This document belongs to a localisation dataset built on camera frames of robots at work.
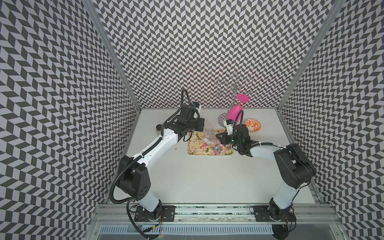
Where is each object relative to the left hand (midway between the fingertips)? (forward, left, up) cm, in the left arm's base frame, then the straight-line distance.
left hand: (203, 123), depth 83 cm
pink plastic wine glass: (+7, -18, +2) cm, 19 cm away
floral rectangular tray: (-2, +4, -21) cm, 21 cm away
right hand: (-1, -8, -13) cm, 16 cm away
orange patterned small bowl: (+13, -36, -19) cm, 43 cm away
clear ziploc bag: (+2, -4, -15) cm, 16 cm away
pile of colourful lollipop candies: (-6, -12, -20) cm, 24 cm away
